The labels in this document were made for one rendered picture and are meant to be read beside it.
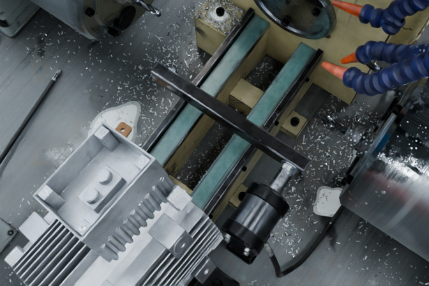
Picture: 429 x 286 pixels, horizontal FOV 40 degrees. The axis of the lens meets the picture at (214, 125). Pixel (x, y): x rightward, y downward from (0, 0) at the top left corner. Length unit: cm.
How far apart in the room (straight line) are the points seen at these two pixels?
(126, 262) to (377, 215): 31
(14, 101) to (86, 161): 41
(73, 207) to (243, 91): 42
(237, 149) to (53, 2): 34
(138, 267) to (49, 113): 46
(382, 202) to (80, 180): 36
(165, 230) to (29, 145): 45
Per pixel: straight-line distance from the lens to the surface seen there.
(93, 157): 75
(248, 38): 99
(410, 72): 57
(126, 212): 69
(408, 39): 107
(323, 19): 89
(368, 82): 61
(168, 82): 83
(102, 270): 72
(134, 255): 72
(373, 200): 75
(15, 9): 114
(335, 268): 101
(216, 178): 90
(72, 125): 108
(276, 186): 79
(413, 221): 75
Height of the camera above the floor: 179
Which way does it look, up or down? 71 degrees down
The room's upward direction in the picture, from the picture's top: 2 degrees counter-clockwise
